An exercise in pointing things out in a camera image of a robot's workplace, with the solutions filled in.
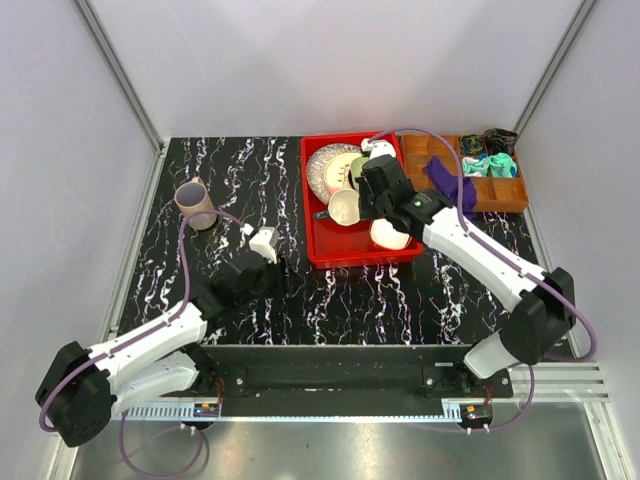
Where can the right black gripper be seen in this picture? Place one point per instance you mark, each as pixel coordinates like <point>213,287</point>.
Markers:
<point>365,211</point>

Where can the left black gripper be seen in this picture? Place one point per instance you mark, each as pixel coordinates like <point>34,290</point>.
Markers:
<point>282,278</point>

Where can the green panda square dish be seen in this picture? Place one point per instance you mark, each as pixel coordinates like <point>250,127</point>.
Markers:
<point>355,171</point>

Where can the white square bowl insert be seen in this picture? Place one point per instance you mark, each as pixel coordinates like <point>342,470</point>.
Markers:
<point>387,234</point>

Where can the orange white square bowl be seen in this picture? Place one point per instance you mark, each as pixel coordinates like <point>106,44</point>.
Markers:
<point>390,235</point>

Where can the dark green mug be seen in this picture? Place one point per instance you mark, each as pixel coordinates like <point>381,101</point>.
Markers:
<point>342,208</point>

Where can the speckled grey large plate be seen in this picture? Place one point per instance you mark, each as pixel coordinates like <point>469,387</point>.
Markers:
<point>317,164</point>

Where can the iridescent pink cup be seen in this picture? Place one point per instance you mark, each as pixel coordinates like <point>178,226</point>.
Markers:
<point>194,202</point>

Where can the pink cream round plate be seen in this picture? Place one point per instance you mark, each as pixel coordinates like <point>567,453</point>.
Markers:
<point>336,173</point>

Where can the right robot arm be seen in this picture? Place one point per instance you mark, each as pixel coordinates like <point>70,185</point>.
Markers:
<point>540,303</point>

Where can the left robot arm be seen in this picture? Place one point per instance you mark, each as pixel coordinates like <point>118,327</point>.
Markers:
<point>84,388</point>

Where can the red plastic bin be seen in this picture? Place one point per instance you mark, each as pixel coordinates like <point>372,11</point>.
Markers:
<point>330,245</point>

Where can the purple cloth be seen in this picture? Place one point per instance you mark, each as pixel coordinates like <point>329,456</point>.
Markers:
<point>446,184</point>

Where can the white mint sock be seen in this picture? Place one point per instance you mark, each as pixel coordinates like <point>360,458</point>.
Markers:
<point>475,166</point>

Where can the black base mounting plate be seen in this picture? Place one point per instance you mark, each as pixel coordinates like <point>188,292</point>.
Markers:
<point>347,382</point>

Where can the dark patterned sock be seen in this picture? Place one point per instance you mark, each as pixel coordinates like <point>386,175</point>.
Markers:
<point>471,145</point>

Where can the mint green sock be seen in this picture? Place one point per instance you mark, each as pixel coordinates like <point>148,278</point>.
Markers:
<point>502,165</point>

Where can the brown dark rolled sock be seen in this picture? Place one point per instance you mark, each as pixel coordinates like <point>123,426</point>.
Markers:
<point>499,140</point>

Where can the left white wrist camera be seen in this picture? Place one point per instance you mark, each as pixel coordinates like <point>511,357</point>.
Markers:
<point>263,241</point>

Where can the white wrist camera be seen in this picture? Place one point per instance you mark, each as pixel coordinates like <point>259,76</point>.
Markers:
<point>263,241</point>
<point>377,148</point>

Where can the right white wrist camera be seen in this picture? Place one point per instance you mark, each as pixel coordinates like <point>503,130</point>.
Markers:
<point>377,148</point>

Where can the aluminium frame rail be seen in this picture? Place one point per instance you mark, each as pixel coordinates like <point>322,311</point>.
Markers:
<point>98,33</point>

